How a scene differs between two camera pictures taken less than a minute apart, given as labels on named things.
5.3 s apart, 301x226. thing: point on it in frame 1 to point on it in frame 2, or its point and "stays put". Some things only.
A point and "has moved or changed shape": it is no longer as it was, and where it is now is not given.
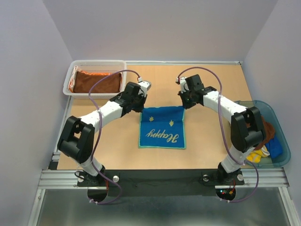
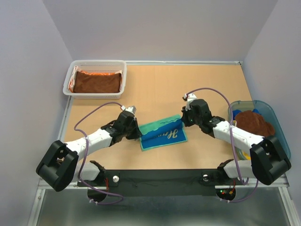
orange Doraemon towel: (77, 68) stays put
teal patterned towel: (162, 127) has moved or changed shape
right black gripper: (186, 104) to (185, 117)
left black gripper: (142, 96) to (136, 133)
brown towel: (83, 83) stays put
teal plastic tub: (284, 158) stays put
